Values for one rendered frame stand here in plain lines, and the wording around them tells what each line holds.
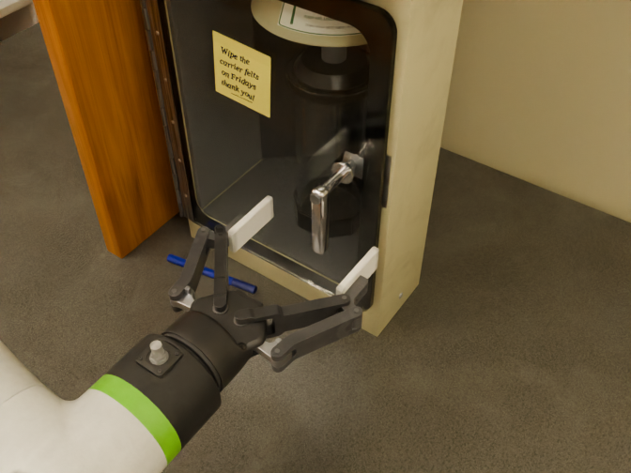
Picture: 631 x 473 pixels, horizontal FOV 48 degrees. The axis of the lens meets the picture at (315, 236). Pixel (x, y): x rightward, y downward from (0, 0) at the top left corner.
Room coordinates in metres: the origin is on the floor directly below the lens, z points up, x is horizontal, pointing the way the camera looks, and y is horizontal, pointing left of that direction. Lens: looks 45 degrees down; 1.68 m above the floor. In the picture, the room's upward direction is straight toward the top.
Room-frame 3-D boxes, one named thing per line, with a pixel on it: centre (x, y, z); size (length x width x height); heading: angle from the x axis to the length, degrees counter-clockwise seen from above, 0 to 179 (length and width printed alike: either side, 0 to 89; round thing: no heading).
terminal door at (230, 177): (0.64, 0.06, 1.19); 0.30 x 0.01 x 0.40; 55
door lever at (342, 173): (0.55, -0.01, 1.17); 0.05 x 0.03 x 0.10; 145
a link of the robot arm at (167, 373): (0.34, 0.13, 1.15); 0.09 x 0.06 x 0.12; 55
